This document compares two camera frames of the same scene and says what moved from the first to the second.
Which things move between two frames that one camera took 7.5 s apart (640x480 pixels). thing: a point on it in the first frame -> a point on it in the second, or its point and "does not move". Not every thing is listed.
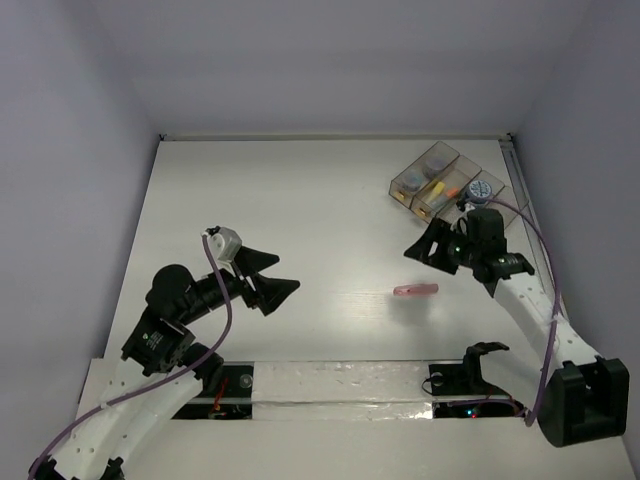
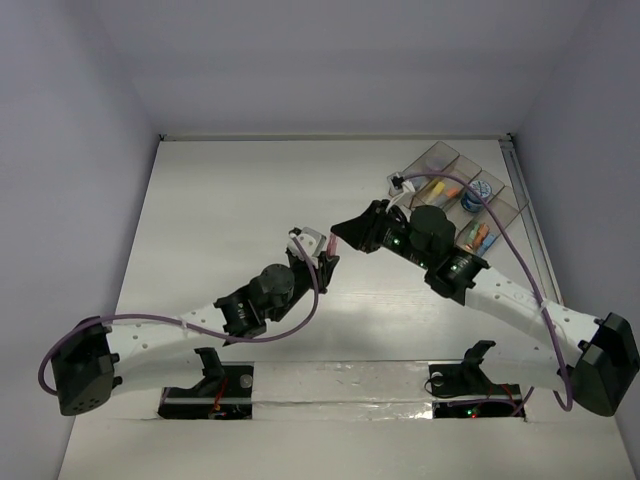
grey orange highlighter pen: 443,200 does not move
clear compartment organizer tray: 441,180 does not move
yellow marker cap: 439,187 does not move
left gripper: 250,286 -> 310,265
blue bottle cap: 479,192 does not move
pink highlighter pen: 415,289 -> 332,246
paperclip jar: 434,167 does not move
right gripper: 439,232 -> 362,232
